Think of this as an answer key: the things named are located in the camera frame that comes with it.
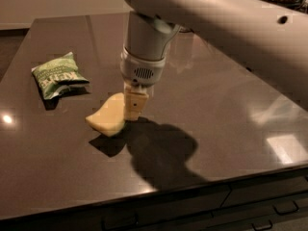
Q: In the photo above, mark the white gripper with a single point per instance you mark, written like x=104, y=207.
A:
x=141, y=69

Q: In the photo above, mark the yellow sponge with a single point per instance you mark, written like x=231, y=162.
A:
x=109, y=119

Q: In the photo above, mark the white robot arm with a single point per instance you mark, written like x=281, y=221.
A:
x=268, y=39

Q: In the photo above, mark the green jalapeno chip bag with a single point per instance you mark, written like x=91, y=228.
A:
x=56, y=76

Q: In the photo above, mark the black drawer handle left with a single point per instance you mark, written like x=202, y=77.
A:
x=113, y=223

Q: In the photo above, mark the black drawer handle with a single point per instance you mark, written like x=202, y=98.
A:
x=262, y=226
x=113, y=223
x=286, y=208

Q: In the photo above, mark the black drawer handle lower right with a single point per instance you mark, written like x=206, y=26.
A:
x=262, y=226

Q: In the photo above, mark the black drawer handle upper right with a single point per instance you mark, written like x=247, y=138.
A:
x=286, y=208

